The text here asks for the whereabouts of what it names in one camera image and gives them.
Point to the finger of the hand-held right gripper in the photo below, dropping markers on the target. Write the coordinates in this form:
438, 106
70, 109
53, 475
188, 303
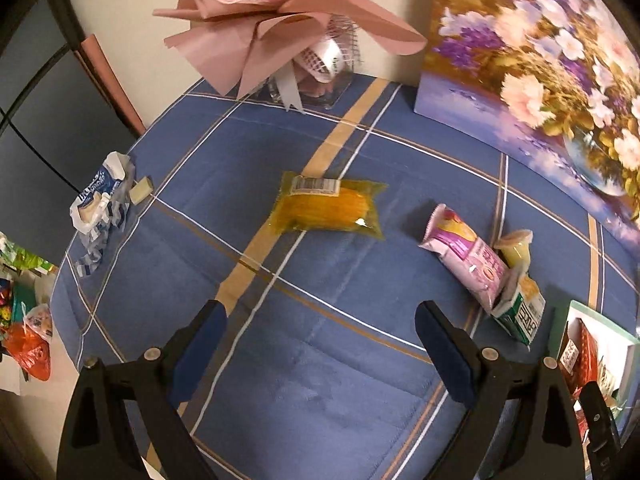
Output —
597, 425

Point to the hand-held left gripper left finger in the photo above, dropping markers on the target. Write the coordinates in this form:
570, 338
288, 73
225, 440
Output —
200, 345

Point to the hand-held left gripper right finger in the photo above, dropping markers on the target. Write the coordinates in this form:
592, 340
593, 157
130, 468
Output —
445, 355

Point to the red-brown snack packet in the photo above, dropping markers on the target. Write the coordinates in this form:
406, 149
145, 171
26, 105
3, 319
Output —
580, 355

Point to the white tray with teal rim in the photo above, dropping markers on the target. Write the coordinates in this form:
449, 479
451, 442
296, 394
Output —
620, 355

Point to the clear yellow snack packet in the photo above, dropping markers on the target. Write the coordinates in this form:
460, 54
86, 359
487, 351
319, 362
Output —
325, 207

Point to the green white cracker packet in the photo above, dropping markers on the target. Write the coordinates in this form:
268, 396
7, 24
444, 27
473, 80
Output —
522, 312

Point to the pink purple snack packet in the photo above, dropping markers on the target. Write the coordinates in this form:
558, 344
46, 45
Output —
470, 255

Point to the blue plaid tablecloth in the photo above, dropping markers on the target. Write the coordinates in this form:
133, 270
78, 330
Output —
320, 360

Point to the yellow jelly cup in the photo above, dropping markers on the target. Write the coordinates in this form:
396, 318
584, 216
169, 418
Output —
517, 252

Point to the small beige candy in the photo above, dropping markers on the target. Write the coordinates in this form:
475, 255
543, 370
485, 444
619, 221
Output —
141, 191

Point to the orange plastic bag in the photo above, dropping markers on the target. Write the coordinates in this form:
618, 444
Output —
32, 357

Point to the crumpled blue white wrapper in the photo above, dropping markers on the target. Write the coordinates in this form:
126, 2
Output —
97, 200

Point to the green plastic bag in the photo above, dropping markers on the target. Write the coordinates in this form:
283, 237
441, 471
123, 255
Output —
22, 260

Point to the pink board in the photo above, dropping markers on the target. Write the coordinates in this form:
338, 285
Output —
107, 85

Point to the dark panel door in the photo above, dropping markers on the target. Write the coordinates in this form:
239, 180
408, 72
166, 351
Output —
35, 110

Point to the flower painting canvas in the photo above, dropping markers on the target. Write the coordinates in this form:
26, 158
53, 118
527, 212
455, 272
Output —
525, 60

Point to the pink paper flower bouquet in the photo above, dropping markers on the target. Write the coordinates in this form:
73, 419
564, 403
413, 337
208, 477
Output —
280, 30

